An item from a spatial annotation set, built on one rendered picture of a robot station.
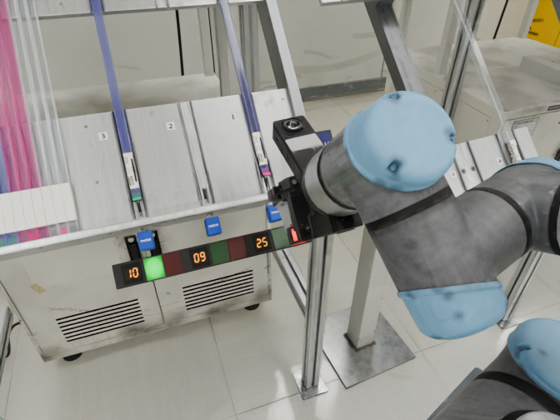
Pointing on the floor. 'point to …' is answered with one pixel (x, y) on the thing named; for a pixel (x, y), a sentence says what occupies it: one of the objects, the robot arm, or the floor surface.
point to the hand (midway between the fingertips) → (285, 200)
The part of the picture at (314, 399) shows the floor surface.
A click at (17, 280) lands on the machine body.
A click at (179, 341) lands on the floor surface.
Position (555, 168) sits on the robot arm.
